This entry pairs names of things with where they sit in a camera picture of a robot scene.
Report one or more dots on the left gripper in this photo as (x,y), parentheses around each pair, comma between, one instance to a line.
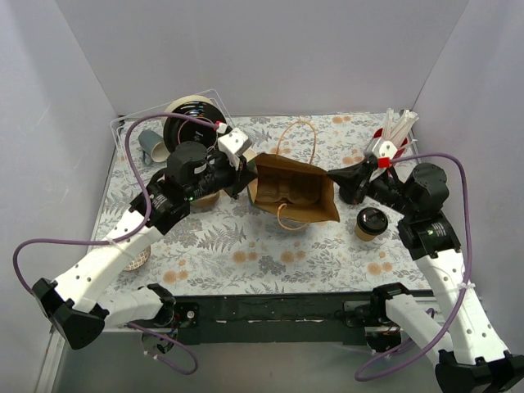
(236,179)

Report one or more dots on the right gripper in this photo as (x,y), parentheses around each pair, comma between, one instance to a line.
(361,180)

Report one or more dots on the green paper bag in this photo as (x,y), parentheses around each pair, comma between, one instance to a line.
(293,217)

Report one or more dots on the single paper cup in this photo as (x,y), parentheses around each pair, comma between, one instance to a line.
(364,236)

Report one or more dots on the cardboard cup carrier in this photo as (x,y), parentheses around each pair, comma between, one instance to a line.
(206,201)
(298,189)

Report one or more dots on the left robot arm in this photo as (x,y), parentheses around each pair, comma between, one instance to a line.
(74,302)

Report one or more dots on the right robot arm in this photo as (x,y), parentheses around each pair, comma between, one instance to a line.
(466,352)

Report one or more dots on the stack of black lids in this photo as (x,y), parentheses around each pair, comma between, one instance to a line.
(349,196)

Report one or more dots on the stack of paper cups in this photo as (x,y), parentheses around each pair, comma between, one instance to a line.
(249,154)

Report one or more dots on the red cup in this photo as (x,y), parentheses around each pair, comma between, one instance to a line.
(402,148)

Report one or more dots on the white wrapped straws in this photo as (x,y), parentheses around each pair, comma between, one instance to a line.
(397,131)

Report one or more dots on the floral table mat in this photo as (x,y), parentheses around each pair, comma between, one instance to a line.
(231,247)

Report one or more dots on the black plate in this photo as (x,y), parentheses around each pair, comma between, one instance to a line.
(176,131)

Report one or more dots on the grey mug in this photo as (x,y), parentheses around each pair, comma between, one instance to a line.
(154,150)

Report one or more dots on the patterned round coaster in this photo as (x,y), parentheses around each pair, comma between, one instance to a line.
(139,261)

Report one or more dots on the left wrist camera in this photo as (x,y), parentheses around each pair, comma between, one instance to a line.
(232,142)

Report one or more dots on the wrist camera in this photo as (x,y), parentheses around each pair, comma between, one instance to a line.
(378,155)
(232,142)

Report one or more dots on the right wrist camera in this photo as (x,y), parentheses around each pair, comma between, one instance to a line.
(378,155)

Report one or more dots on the white wire dish rack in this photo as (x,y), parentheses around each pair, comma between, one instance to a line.
(120,127)

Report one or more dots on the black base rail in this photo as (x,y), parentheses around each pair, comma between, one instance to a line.
(344,317)

